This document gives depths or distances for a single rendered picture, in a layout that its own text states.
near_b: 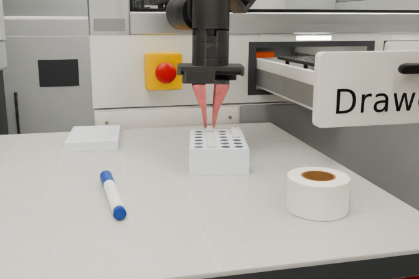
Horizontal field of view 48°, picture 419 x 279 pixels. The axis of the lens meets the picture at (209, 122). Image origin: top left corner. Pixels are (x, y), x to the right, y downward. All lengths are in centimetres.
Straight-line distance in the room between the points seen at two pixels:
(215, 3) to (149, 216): 33
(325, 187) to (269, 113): 54
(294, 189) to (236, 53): 52
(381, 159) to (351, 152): 8
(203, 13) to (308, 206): 33
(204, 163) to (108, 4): 43
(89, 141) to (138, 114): 20
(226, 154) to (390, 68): 28
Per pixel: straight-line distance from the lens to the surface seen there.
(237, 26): 99
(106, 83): 97
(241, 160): 66
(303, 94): 78
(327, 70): 70
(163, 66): 90
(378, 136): 117
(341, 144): 113
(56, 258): 47
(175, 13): 78
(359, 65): 72
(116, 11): 96
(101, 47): 96
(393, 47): 113
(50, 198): 61
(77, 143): 81
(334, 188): 52
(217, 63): 72
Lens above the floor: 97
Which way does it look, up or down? 12 degrees down
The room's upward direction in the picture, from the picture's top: straight up
